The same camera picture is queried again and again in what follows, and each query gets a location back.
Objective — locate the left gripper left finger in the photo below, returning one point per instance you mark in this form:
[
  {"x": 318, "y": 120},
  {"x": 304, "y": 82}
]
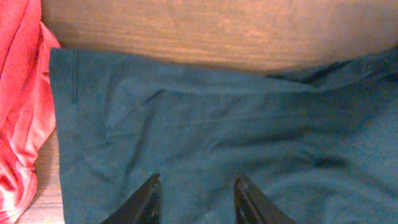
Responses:
[{"x": 144, "y": 206}]

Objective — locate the red printed t-shirt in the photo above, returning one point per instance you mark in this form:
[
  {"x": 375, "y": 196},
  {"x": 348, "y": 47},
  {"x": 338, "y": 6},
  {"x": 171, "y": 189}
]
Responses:
[{"x": 27, "y": 108}]

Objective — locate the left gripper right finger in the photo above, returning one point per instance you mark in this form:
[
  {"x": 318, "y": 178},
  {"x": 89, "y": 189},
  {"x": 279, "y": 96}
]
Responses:
[{"x": 251, "y": 206}]

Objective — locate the black Nike t-shirt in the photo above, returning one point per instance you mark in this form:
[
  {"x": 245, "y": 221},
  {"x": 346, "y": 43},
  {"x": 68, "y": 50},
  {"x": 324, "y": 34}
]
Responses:
[{"x": 320, "y": 143}]

